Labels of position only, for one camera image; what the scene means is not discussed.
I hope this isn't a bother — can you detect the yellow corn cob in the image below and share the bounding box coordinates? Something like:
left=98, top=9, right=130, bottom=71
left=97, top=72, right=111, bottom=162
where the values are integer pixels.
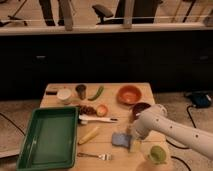
left=78, top=127, right=100, bottom=145

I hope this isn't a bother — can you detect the green cup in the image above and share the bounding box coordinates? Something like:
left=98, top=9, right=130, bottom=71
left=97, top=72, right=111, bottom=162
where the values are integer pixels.
left=148, top=145, right=167, bottom=165

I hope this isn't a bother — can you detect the green plastic tray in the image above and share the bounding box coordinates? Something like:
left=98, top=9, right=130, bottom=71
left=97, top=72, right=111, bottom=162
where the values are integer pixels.
left=16, top=107, right=78, bottom=171

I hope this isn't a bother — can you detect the blue sponge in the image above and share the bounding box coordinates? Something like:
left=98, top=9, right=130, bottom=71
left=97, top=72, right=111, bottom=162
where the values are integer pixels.
left=111, top=133, right=132, bottom=148

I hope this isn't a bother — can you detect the dark maroon bowl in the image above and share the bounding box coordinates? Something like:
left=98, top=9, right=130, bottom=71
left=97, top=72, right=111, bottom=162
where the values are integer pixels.
left=131, top=102, right=150, bottom=120

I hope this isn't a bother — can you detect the brown grape bunch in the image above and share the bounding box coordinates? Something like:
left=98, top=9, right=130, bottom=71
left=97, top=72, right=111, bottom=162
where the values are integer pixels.
left=78, top=105, right=96, bottom=115

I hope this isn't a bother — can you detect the white cup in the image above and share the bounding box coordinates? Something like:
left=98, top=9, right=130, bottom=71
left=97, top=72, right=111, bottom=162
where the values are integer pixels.
left=56, top=88, right=72, bottom=105

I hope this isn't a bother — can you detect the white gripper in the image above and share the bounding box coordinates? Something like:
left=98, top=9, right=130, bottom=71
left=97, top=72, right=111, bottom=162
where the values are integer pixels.
left=129, top=114, right=154, bottom=153

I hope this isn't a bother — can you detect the wooden post right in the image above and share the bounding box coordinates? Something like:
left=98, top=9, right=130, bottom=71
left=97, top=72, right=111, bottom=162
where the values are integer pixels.
left=123, top=0, right=135, bottom=29

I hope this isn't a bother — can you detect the black floor cable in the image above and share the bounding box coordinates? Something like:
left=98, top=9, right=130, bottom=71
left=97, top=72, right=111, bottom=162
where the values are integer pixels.
left=165, top=104, right=200, bottom=171

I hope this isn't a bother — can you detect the wooden post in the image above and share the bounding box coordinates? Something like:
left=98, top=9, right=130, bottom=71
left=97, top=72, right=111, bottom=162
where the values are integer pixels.
left=123, top=0, right=135, bottom=29
left=60, top=0, right=73, bottom=31

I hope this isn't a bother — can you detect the orange peach fruit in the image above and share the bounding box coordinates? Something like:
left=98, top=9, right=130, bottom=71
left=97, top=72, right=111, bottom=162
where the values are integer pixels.
left=96, top=104, right=108, bottom=117

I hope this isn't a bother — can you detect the black office chair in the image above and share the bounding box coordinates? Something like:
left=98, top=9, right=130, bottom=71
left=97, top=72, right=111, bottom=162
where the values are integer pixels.
left=92, top=4, right=113, bottom=24

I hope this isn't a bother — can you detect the orange bowl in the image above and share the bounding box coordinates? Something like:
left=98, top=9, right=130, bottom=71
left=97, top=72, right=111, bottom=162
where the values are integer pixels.
left=117, top=85, right=142, bottom=105

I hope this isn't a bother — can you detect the green pepper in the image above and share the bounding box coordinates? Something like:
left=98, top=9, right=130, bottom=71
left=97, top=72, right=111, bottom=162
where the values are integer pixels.
left=88, top=86, right=104, bottom=101

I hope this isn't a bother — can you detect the silver fork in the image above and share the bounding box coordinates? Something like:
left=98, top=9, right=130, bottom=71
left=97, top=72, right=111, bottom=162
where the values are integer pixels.
left=77, top=152, right=113, bottom=161

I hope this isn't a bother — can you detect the dark metal cup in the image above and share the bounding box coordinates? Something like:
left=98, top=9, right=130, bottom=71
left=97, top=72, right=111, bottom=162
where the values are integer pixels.
left=75, top=84, right=86, bottom=100

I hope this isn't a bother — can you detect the black cable left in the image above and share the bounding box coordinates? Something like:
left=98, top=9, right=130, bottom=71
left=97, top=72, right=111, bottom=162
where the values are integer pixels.
left=0, top=112, right=26, bottom=137

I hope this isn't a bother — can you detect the wooden post left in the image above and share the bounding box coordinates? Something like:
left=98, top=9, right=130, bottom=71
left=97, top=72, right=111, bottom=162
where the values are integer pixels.
left=60, top=0, right=73, bottom=31

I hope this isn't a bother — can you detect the blue black floor device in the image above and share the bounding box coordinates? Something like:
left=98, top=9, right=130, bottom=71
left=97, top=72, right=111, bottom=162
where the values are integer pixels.
left=184, top=92, right=212, bottom=108

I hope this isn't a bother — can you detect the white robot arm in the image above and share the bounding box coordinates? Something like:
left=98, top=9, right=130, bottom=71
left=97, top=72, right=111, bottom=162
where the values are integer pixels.
left=131, top=104, right=213, bottom=160

